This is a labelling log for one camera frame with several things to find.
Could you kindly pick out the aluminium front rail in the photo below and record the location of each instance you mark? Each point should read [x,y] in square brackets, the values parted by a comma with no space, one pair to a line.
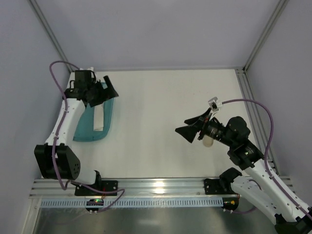
[144,187]

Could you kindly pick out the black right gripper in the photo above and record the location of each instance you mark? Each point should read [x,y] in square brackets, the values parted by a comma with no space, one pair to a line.
[201,127]

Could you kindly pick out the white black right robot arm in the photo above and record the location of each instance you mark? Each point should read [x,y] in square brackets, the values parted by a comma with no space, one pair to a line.
[288,213]

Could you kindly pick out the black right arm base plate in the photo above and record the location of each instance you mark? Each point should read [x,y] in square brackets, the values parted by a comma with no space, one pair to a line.
[217,187]

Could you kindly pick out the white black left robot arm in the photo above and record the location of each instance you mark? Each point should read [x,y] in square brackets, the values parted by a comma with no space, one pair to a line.
[55,157]

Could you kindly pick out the beige oval cutlery tray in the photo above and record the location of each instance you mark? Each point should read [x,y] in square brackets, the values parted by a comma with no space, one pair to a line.
[208,141]

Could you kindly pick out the aluminium right corner post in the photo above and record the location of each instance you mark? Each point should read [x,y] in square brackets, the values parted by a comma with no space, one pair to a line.
[277,12]

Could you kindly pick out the aluminium corner post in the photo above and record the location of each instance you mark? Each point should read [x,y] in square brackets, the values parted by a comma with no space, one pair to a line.
[277,12]
[47,28]

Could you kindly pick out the teal transparent plastic bin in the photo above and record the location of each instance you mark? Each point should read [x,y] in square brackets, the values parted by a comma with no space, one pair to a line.
[90,110]

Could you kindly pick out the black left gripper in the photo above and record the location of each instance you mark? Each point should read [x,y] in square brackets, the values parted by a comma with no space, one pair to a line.
[96,95]

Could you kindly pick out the aluminium left corner post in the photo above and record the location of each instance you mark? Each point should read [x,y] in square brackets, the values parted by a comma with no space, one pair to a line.
[47,28]

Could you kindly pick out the white slotted cable duct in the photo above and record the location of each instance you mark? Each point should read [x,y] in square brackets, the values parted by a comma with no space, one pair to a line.
[136,202]

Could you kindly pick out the left black controller board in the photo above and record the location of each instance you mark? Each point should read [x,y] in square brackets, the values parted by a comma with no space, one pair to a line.
[94,205]

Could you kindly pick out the right black controller board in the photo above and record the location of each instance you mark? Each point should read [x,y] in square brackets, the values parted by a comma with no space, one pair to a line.
[230,203]

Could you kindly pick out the black controller board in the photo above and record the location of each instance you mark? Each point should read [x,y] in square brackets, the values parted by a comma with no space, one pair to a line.
[94,205]
[230,203]

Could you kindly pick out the aluminium right side rail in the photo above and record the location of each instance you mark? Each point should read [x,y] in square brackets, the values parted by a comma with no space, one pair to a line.
[256,113]

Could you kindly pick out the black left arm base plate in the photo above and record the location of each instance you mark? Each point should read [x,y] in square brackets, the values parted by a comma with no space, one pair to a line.
[102,186]

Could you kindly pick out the aluminium rail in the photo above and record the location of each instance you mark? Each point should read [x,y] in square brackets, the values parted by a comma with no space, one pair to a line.
[144,187]
[256,113]

